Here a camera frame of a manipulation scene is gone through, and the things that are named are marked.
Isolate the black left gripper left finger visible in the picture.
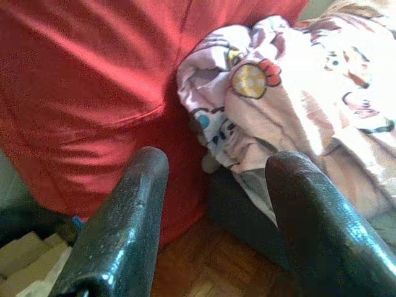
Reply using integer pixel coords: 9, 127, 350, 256
49, 146, 170, 297

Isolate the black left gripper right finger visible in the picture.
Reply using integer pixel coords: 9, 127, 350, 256
265, 150, 396, 297

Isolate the large red cushion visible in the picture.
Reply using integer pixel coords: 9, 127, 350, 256
0, 0, 310, 248

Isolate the pink cartoon print blanket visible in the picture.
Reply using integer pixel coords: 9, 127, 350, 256
176, 0, 396, 226

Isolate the pale cardboard box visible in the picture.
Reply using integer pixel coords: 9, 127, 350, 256
0, 230, 75, 297

